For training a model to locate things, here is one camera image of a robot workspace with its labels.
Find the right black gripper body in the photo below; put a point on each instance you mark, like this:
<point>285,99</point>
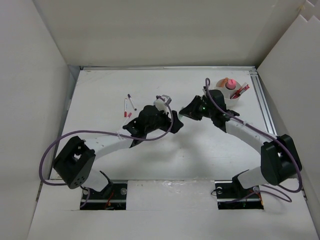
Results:
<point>207,112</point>

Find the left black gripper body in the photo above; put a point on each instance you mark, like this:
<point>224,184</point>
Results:
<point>161,122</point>

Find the orange highlighter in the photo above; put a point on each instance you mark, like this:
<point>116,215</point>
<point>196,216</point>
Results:
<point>223,83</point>

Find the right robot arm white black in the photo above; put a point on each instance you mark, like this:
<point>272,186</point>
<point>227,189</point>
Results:
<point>279,159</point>

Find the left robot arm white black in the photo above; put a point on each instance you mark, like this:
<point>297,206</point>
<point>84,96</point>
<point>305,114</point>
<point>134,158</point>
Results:
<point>74,163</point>

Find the pink capped white marker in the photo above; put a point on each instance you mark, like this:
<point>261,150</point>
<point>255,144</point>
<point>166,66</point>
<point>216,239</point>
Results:
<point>127,118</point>

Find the white red pen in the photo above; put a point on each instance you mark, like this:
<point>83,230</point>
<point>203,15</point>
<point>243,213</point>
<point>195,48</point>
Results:
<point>125,108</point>

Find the white round divided container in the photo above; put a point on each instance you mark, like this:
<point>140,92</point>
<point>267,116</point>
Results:
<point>228,93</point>

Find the purple capped pen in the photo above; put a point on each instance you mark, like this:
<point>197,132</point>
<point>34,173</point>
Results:
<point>132,102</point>

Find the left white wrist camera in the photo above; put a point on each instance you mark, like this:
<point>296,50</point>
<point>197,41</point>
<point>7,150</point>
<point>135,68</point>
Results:
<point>162,102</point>

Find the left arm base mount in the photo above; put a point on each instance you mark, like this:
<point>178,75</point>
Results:
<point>113,197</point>

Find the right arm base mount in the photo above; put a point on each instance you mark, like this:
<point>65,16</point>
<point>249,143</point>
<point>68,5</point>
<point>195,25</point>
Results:
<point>231,195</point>

